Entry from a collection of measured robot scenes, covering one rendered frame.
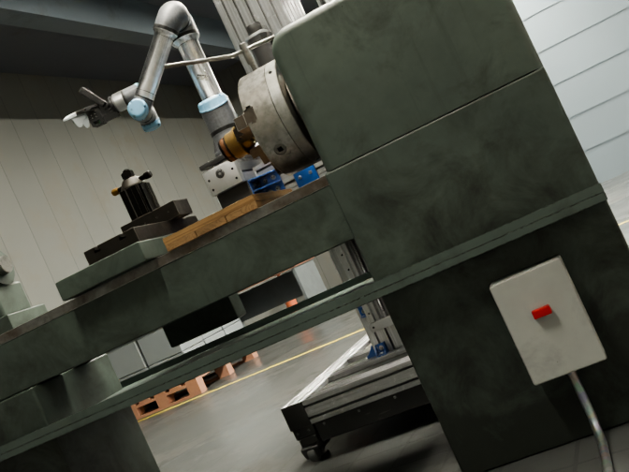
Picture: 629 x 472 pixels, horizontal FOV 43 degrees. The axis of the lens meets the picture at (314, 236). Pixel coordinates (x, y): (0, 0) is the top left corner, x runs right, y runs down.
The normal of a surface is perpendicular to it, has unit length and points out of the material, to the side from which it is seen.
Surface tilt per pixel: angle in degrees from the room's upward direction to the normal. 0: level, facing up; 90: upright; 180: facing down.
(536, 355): 90
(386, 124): 90
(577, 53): 90
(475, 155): 90
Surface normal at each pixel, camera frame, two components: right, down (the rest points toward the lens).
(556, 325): -0.27, 0.10
